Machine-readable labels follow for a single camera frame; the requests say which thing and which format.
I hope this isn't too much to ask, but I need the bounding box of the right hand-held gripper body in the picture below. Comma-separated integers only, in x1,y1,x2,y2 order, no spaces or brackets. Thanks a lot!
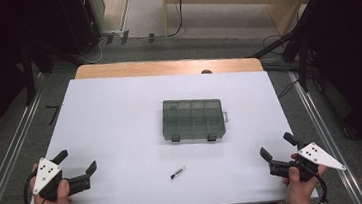
267,139,348,187

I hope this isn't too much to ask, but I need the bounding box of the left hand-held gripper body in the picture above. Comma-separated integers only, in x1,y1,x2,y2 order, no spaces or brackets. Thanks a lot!
29,153,92,204

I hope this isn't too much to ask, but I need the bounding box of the grey transparent compartment box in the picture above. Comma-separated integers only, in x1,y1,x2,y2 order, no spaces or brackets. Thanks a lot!
159,94,231,148

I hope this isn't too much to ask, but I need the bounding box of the small black screwdriver bit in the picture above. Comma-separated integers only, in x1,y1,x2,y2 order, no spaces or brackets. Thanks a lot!
169,165,187,180

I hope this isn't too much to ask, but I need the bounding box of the person's right hand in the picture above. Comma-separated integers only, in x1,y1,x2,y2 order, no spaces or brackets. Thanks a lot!
280,163,331,204

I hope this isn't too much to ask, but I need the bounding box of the white table cover board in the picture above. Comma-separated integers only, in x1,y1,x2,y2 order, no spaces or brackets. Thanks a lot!
13,57,319,204

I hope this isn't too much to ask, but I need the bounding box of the black metal stand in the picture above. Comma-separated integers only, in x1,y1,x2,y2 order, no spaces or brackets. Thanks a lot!
244,25,323,98
17,33,57,107

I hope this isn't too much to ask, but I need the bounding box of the metal floor rail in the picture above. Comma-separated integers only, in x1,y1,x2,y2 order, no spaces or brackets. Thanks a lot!
288,64,362,204
0,91,54,204

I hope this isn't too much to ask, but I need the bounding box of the left hand-held gripper cable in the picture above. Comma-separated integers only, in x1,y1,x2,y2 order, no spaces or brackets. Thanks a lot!
20,169,47,204

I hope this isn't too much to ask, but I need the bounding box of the hand-held gripper cable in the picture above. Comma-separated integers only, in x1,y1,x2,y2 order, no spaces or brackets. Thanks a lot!
309,167,330,204
20,169,47,204

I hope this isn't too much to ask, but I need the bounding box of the right hand-held gripper cable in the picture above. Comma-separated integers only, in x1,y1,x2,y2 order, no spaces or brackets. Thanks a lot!
309,167,330,204

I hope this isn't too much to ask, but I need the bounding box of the black angled floor bracket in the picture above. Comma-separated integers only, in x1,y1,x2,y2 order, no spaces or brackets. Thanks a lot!
45,104,64,127

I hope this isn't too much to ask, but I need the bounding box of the thin black floor cable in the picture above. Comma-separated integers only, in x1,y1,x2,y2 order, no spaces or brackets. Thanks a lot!
276,80,301,101

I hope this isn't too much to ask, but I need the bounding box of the white floor cable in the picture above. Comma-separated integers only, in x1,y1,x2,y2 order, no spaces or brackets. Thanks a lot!
77,38,107,66

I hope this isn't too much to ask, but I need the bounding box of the black hanging cable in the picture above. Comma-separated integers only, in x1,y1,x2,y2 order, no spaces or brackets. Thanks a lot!
162,0,189,38

